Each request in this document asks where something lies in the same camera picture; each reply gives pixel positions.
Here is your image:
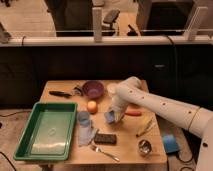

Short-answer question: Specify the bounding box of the blue sponge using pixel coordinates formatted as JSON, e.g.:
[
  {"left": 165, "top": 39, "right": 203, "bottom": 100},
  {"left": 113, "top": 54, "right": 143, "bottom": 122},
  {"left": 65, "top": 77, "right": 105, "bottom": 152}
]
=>
[{"left": 104, "top": 111, "right": 116, "bottom": 124}]

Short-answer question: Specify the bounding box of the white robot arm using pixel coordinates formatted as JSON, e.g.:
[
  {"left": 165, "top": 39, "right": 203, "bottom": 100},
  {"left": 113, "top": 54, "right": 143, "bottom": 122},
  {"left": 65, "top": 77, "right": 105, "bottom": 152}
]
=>
[{"left": 110, "top": 77, "right": 213, "bottom": 171}]

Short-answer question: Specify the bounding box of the green plastic tray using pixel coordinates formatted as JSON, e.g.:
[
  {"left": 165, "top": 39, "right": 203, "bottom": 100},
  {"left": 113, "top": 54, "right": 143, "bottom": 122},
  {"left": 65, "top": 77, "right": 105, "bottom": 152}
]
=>
[{"left": 14, "top": 102, "right": 77, "bottom": 161}]

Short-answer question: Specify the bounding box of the orange carrot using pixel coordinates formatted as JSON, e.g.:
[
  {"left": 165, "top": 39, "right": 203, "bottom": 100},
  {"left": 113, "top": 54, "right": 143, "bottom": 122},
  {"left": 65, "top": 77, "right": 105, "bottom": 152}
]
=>
[{"left": 125, "top": 110, "right": 142, "bottom": 116}]

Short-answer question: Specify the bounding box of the orange round fruit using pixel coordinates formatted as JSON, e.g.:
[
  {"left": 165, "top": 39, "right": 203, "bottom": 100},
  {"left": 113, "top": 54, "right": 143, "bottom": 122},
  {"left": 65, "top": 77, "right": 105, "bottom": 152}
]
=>
[{"left": 87, "top": 101, "right": 98, "bottom": 114}]

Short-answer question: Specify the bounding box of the white plastic container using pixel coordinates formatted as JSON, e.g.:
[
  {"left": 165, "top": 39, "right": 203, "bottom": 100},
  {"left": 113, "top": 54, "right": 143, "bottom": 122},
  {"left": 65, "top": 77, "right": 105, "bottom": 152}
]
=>
[{"left": 107, "top": 83, "right": 117, "bottom": 98}]

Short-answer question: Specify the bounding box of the wooden table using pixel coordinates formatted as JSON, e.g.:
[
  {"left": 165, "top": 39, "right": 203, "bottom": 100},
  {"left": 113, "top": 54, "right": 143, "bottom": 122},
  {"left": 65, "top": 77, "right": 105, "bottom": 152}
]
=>
[{"left": 40, "top": 80, "right": 167, "bottom": 166}]

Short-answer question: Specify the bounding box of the blue plastic cup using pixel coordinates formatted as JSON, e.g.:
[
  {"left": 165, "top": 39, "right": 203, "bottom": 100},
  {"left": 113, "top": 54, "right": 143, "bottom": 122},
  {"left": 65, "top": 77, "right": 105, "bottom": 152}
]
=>
[{"left": 77, "top": 111, "right": 90, "bottom": 127}]

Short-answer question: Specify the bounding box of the purple bowl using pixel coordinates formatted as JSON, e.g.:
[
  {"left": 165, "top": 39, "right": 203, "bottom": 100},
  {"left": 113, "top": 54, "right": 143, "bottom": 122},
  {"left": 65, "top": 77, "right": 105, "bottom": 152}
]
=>
[{"left": 82, "top": 80, "right": 104, "bottom": 99}]

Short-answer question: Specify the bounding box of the blue-grey cloth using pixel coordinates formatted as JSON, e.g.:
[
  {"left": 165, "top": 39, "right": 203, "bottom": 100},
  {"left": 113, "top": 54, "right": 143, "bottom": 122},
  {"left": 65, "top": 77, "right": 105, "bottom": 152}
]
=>
[{"left": 78, "top": 126, "right": 98, "bottom": 146}]

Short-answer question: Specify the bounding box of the silver fork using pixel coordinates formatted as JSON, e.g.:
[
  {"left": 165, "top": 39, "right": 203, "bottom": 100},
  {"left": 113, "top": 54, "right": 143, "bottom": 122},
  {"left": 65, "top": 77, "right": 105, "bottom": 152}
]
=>
[{"left": 89, "top": 143, "right": 121, "bottom": 163}]

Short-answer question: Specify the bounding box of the silver metal measuring cup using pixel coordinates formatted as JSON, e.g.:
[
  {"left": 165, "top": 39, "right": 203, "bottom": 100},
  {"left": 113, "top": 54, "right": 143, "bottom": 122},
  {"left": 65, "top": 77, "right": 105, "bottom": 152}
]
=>
[{"left": 138, "top": 139, "right": 156, "bottom": 157}]

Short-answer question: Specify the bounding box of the small metal clip object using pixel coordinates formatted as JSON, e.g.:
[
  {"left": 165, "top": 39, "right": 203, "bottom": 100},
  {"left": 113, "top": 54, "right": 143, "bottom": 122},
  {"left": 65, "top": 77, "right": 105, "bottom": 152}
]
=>
[{"left": 73, "top": 85, "right": 83, "bottom": 96}]

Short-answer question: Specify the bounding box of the black office chair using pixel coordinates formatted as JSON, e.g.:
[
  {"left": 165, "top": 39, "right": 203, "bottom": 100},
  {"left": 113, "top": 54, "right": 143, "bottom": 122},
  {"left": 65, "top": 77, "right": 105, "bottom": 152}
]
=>
[{"left": 103, "top": 10, "right": 120, "bottom": 36}]

